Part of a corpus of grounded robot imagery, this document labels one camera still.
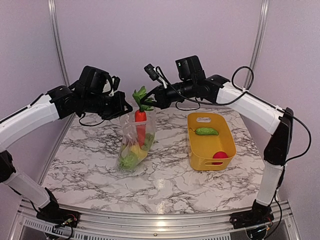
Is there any green toy bitter gourd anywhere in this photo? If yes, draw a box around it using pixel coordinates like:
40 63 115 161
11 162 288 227
189 127 219 136

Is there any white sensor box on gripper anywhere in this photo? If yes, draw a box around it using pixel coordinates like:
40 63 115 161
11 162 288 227
143 63 168 89

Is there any left aluminium frame post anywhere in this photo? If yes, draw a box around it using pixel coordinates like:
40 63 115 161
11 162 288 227
47 0 70 86

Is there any orange toy carrot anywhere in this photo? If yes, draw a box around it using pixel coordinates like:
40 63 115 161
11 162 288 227
132 86 155 151

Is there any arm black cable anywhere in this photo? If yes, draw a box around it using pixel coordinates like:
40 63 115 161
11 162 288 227
78 112 106 126
154 65 312 163

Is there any green toy pepper back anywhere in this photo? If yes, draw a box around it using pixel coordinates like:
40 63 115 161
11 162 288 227
117 152 139 171

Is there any right aluminium frame post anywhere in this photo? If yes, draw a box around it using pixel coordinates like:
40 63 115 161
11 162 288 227
246 0 270 83

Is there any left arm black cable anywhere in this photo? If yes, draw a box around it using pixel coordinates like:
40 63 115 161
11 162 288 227
78 112 106 126

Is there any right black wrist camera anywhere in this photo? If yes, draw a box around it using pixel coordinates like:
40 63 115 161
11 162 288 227
175 55 206 82

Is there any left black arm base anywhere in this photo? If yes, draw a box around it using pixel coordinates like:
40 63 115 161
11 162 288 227
36 208 80 228

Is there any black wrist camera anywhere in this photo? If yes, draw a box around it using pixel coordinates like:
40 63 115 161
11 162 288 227
78 65 112 96
175 55 206 82

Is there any aluminium frame post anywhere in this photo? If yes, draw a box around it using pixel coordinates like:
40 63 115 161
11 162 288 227
246 0 270 83
47 0 70 86

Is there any clear zip top bag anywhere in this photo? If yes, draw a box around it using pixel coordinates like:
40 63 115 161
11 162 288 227
116 108 156 171

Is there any yellow toy lemon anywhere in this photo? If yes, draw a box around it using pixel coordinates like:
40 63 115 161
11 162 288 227
130 144 148 161

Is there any green toy pepper front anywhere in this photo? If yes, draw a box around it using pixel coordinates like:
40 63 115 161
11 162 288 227
144 133 155 151

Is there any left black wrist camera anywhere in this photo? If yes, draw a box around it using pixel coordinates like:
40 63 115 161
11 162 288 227
78 65 112 96

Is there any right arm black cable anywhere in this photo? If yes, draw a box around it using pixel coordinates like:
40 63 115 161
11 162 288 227
154 65 312 163

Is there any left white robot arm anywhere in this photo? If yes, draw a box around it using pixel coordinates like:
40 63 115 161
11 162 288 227
0 85 133 223

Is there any yellow plastic basket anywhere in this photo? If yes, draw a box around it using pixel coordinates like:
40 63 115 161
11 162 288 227
187 112 237 171

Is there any red toy fruit front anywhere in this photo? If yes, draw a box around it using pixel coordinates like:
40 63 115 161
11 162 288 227
212 151 228 166

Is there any aluminium front rail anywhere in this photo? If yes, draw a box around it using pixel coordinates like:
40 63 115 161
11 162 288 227
9 197 301 240

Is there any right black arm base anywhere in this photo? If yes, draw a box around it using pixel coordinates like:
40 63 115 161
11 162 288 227
229 209 275 229

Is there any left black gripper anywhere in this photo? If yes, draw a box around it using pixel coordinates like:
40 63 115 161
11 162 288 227
82 89 133 120

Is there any green toy pepper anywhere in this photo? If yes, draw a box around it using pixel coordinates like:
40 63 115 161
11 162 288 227
117 152 139 171
144 133 155 151

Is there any left white sensor box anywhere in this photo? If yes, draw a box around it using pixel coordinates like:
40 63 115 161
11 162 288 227
103 76 121 97

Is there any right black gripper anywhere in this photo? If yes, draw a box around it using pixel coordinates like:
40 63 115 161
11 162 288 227
139 78 195 110

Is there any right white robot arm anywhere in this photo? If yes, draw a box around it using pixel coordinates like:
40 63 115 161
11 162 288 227
141 71 294 224

